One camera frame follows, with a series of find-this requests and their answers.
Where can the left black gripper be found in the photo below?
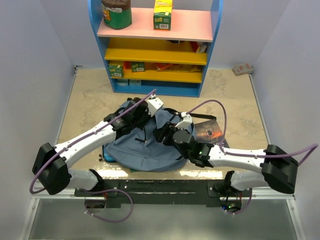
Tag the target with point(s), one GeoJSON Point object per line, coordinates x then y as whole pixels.
{"type": "Point", "coordinates": [147, 118]}

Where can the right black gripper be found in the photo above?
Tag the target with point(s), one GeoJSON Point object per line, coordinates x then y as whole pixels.
{"type": "Point", "coordinates": [167, 130]}

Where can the blue student backpack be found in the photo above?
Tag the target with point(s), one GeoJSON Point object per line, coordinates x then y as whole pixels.
{"type": "Point", "coordinates": [139, 150]}

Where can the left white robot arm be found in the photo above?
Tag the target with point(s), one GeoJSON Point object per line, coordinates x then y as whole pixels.
{"type": "Point", "coordinates": [53, 164]}

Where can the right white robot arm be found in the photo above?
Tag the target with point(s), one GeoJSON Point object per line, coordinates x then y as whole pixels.
{"type": "Point", "coordinates": [271, 167]}

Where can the teal boxes bottom shelf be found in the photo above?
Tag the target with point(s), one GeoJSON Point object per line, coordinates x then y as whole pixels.
{"type": "Point", "coordinates": [128, 82]}

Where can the dark two cities book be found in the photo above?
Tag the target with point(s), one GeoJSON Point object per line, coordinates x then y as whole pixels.
{"type": "Point", "coordinates": [208, 132]}

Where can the green box middle shelf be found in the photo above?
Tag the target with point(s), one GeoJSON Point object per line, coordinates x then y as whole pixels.
{"type": "Point", "coordinates": [137, 67]}

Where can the green box shelf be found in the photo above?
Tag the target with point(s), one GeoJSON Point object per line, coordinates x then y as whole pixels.
{"type": "Point", "coordinates": [137, 67]}
{"type": "Point", "coordinates": [116, 70]}

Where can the green box left shelf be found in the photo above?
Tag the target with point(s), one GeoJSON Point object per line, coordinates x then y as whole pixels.
{"type": "Point", "coordinates": [116, 70]}

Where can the green treehouse book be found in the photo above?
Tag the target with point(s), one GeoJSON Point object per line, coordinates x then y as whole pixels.
{"type": "Point", "coordinates": [133, 170]}

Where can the blue dinosaur pencil case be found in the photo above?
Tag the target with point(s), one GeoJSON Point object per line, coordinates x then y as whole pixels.
{"type": "Point", "coordinates": [104, 157]}

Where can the orange snack packets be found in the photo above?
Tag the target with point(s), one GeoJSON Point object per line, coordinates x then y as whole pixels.
{"type": "Point", "coordinates": [177, 68]}

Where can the blue pink yellow shelf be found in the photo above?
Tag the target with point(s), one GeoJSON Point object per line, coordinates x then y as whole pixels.
{"type": "Point", "coordinates": [139, 42]}

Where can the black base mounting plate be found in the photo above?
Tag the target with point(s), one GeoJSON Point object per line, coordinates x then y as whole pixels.
{"type": "Point", "coordinates": [157, 192]}

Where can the red packet middle shelf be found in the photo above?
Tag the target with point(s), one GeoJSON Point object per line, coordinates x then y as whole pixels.
{"type": "Point", "coordinates": [198, 47]}

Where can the small red white box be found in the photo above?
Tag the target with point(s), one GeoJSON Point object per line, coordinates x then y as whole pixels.
{"type": "Point", "coordinates": [242, 69]}

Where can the yellow green carton top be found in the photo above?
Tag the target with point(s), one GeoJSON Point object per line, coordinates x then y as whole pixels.
{"type": "Point", "coordinates": [162, 15]}

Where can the green brown canister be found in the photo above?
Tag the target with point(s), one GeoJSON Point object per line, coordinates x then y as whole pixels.
{"type": "Point", "coordinates": [117, 14]}

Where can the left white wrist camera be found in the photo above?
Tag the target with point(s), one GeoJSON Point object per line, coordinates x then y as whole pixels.
{"type": "Point", "coordinates": [154, 103]}

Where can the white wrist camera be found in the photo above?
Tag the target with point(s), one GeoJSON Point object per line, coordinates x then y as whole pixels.
{"type": "Point", "coordinates": [154, 103]}
{"type": "Point", "coordinates": [185, 121]}

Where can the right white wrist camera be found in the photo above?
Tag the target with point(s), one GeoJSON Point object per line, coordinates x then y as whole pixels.
{"type": "Point", "coordinates": [185, 121]}

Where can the aluminium frame rail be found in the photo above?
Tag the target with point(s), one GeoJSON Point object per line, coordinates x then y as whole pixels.
{"type": "Point", "coordinates": [268, 215]}

